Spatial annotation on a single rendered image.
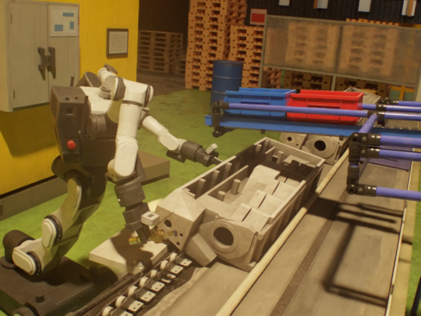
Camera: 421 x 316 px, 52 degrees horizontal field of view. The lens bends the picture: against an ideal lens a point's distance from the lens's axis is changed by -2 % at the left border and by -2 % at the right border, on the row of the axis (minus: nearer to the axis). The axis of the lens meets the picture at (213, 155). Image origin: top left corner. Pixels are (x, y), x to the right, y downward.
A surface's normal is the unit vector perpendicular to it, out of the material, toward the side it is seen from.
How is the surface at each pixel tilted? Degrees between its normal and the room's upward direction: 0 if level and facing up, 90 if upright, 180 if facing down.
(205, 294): 0
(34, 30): 90
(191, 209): 30
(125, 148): 70
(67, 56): 90
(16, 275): 0
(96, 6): 90
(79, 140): 100
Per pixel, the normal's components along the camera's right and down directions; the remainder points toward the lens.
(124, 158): 0.40, -0.04
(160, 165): 0.79, 0.24
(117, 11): 0.90, 0.19
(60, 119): 0.46, 0.46
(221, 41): -0.44, 0.23
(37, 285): 0.07, -0.95
